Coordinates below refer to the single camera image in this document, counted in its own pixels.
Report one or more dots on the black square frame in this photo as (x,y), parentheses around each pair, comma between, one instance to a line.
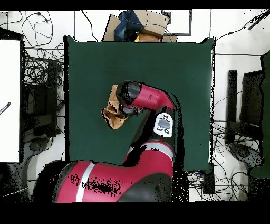
(190,21)

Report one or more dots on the black rod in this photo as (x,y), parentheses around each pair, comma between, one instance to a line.
(256,22)

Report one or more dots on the dark green table cloth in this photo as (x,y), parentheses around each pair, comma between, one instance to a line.
(88,84)

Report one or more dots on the dark blue jeans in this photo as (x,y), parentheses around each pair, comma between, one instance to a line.
(126,27)

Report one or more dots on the brown cardboard box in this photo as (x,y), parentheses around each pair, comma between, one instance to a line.
(154,21)

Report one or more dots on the white panel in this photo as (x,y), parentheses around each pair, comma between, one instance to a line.
(9,95)

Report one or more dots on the black upright post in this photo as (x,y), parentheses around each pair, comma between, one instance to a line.
(231,105)

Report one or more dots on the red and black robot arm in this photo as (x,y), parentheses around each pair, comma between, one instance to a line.
(149,97)

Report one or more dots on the green hanging cloth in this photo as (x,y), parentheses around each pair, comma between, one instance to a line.
(266,105)

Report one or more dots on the tan terry towel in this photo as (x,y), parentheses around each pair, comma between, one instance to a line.
(115,122)

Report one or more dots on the black striped stick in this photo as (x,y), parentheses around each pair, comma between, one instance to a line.
(6,108)

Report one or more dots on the black caster foot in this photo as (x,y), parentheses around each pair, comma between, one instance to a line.
(35,146)
(243,152)

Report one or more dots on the black power strip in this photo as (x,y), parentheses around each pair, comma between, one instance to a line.
(208,181)

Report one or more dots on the orange-brown cloth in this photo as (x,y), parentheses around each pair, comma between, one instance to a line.
(147,38)

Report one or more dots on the flat brown cardboard sheet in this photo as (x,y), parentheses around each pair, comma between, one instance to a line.
(110,29)

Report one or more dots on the black box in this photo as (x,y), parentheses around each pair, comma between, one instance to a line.
(252,95)

